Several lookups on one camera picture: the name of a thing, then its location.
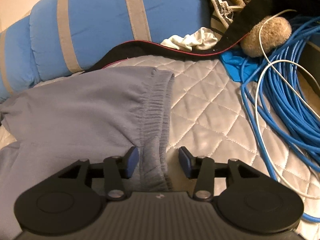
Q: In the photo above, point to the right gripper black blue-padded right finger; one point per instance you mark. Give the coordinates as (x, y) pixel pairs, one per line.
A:
(200, 168)

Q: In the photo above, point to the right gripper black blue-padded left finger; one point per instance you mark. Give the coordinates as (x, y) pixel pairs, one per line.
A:
(117, 168)

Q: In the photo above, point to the grey fleece garment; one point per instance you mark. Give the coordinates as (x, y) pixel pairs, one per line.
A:
(89, 116)

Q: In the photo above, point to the grey quilted bedspread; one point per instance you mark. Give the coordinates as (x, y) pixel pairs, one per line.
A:
(207, 115)

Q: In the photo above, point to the bright blue cloth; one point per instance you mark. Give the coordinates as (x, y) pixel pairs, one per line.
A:
(238, 65)

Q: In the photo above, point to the white crumpled cloth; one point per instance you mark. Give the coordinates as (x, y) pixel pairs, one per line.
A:
(202, 39)

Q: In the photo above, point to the blue pillow left grey-striped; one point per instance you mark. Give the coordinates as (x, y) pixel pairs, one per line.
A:
(18, 67)

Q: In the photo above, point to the blue pillow grey-striped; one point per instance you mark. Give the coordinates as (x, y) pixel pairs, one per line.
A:
(18, 67)
(68, 36)

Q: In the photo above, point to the blue pillow right grey-striped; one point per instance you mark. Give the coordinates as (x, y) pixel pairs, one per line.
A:
(68, 36)

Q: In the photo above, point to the tan fuzzy plush ball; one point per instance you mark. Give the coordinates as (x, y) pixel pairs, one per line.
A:
(272, 33)

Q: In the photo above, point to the black bag red trim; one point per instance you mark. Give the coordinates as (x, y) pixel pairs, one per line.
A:
(251, 15)

